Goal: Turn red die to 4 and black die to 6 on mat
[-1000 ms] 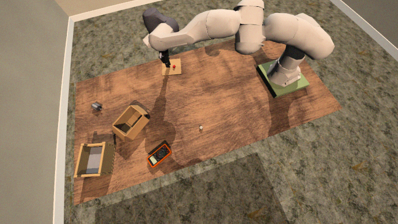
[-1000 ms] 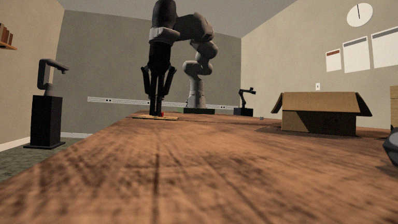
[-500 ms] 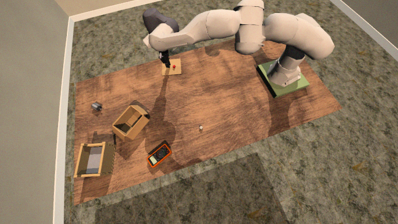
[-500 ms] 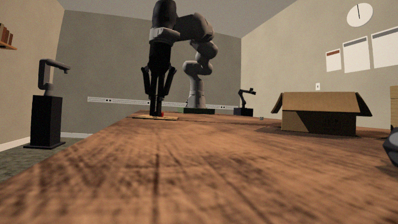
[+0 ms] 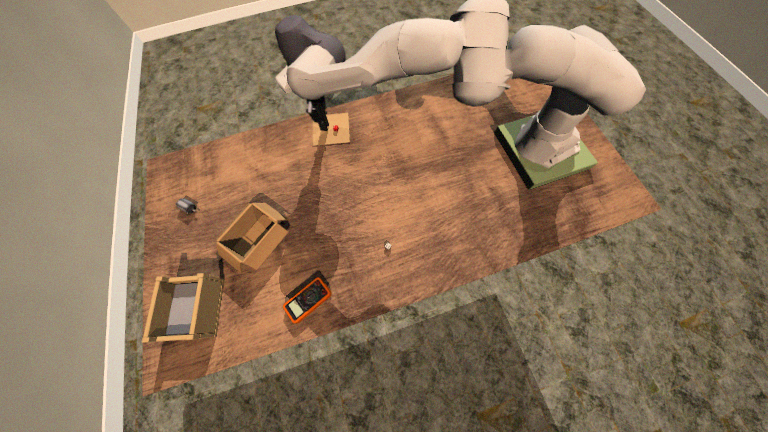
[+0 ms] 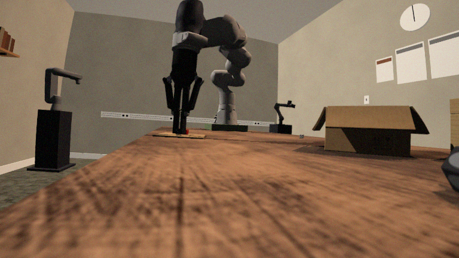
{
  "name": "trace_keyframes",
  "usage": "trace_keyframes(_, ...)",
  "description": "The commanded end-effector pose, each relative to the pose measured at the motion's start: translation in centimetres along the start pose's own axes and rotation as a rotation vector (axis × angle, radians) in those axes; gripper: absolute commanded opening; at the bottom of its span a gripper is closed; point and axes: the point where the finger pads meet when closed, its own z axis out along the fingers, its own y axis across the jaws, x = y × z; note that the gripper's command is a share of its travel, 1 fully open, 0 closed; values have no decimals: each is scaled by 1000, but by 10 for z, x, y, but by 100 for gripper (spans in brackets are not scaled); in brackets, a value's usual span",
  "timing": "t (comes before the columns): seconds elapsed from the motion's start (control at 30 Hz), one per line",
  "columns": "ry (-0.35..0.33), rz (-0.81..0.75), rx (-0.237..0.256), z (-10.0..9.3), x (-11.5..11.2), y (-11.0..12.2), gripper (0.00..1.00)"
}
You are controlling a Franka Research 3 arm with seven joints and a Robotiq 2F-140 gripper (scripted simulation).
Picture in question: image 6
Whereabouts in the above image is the brown cardboard box with flaps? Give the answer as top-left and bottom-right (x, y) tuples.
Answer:
(312, 106), (430, 157)

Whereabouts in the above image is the orange flat mat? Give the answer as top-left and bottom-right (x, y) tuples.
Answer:
(152, 133), (206, 139)

